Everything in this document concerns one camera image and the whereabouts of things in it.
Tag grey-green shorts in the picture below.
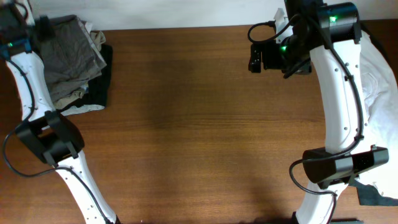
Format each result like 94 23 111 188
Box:
40 15 106 102

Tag dark garment under white shirt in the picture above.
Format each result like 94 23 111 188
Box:
351 21 398 207

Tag white shirt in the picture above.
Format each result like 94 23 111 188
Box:
360 31 397 199

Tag folded beige garment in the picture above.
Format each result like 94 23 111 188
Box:
50 30 106 110

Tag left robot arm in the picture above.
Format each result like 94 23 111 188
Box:
1 16 120 223

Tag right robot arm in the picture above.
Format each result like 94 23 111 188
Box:
248 0 389 223

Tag folded black garment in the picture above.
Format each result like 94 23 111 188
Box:
61 44 113 116

